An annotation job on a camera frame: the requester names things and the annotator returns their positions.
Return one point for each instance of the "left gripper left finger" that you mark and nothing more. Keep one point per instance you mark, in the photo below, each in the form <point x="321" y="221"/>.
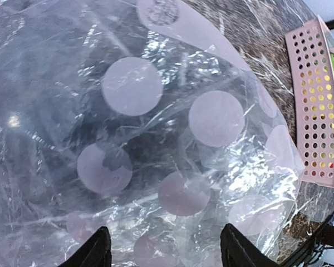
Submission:
<point x="95" y="252"/>

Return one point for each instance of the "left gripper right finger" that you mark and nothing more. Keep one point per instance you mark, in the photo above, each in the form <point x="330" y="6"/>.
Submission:
<point x="238" y="251"/>

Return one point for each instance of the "clear polka dot zip bag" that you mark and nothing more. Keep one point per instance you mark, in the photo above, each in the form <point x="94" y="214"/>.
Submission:
<point x="142" y="117"/>

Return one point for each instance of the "pink perforated plastic basket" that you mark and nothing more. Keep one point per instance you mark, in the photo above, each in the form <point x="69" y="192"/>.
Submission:
<point x="309" y="48"/>

